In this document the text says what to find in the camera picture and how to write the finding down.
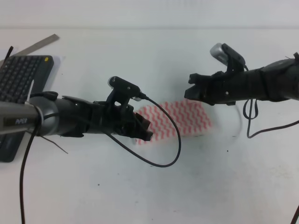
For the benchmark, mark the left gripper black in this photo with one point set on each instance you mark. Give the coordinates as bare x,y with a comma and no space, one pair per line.
103,117

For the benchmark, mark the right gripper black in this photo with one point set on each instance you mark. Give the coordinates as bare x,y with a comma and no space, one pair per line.
219,88

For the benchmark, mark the pink white striped towel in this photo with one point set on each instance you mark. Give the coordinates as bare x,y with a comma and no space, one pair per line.
191,118

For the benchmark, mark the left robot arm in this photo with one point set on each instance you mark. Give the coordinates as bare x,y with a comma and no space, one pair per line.
72,117

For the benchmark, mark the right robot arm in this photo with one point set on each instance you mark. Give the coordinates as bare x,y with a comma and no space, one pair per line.
276,82

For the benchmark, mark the steel ruler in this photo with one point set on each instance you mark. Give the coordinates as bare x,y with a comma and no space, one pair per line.
34,47

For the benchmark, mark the black keyboard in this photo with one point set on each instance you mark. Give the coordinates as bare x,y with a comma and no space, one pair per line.
16,75

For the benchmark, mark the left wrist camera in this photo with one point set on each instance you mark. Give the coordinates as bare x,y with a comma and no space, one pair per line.
126,88

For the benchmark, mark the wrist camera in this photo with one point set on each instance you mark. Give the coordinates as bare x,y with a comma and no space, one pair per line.
228,57
126,88

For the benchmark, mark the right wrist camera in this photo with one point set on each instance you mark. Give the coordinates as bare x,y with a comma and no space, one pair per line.
228,57

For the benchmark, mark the white cable tie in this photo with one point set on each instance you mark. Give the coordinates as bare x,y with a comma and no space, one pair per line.
29,92

